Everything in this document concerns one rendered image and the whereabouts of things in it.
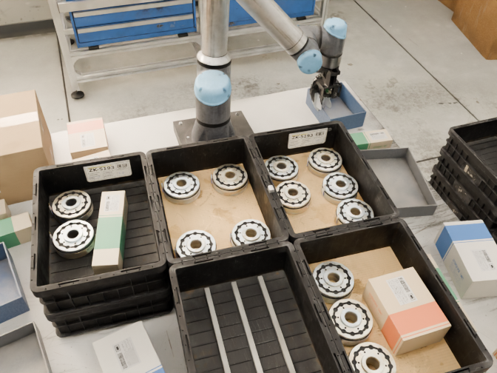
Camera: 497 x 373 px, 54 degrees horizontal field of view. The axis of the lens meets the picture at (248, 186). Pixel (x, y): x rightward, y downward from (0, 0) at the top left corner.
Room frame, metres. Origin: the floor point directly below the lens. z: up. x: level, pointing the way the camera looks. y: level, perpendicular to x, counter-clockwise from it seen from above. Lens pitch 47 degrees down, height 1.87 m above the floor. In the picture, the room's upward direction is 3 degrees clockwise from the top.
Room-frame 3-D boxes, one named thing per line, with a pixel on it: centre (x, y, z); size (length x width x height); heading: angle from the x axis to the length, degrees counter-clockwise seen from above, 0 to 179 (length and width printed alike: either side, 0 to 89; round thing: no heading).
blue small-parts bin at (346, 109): (1.51, -0.32, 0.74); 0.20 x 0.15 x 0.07; 22
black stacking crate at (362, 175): (0.95, -0.19, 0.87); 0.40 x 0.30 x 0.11; 18
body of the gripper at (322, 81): (1.45, -0.26, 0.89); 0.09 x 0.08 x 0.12; 22
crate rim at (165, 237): (0.86, 0.09, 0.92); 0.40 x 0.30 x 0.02; 18
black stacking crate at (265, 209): (0.86, 0.09, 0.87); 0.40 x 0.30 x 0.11; 18
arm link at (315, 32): (1.44, -0.16, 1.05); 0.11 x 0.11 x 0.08; 4
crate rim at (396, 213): (0.95, -0.19, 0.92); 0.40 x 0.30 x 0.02; 18
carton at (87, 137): (1.24, 0.56, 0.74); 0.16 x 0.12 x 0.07; 20
